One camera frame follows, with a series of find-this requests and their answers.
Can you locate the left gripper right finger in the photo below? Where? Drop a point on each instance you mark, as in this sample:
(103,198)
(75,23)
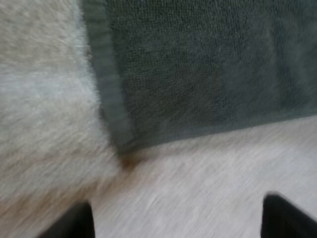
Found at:
(284,220)

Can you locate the grey-green towel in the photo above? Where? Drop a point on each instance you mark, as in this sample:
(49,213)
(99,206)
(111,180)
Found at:
(198,69)

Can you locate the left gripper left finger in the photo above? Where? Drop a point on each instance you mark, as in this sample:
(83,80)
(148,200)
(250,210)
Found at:
(74,223)

